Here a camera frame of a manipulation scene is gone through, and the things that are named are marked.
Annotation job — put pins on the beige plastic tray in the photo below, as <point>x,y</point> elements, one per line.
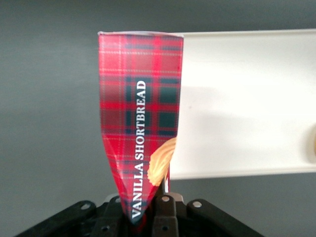
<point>247,103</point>

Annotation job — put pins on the red tartan cookie box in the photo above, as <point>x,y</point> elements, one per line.
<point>138,98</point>

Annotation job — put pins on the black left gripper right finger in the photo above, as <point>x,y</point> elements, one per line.
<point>165,214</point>

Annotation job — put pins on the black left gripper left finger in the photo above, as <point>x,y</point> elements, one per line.
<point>109,217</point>

